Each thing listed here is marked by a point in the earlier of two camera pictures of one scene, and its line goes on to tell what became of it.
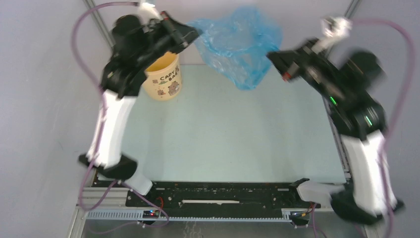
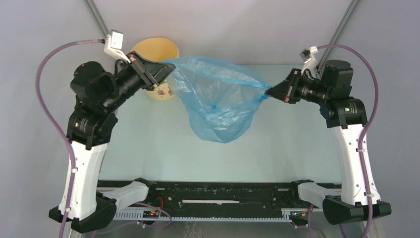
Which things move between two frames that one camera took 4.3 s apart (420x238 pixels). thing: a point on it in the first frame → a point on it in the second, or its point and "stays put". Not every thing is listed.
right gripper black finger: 288,72 → 279,94
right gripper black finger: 285,57 → 288,85
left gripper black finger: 187,33 → 157,72
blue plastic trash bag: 237,43 → 221,96
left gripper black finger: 172,43 → 150,85
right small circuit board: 295,215 stays put
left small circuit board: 150,214 stays put
